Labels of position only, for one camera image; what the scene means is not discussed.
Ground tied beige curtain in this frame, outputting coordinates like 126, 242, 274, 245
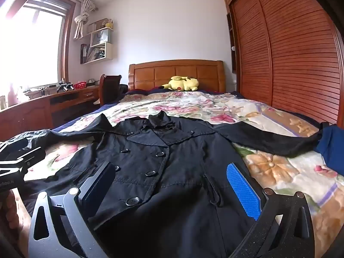
73, 0, 97, 40

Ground wooden bed headboard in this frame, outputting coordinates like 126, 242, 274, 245
128, 60, 226, 93

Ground dark wooden chair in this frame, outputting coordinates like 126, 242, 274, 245
99, 74, 122, 106

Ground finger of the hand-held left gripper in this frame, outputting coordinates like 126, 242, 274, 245
6, 147, 46, 168

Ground white wall shelf unit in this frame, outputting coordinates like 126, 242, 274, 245
80, 18, 114, 64

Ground floral blanket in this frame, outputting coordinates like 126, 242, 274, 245
24, 91, 344, 248

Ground wooden desk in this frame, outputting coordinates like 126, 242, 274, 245
0, 85, 101, 138

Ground black trench coat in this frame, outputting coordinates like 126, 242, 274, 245
0, 112, 327, 258

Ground person's left hand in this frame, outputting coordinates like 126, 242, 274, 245
0, 189, 31, 237

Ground white paper bag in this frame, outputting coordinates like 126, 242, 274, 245
91, 29, 108, 47

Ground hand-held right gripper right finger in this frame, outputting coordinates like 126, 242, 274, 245
226, 163, 315, 258

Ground wooden framed window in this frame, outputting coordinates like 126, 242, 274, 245
0, 0, 76, 90

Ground wooden louvered wardrobe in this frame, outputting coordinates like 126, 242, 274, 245
223, 0, 344, 128

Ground blue cloth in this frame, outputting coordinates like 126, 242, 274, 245
313, 125, 344, 178

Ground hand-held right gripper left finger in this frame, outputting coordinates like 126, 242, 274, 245
28, 161, 117, 258

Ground yellow plush toy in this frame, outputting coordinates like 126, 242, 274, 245
158, 76, 199, 92

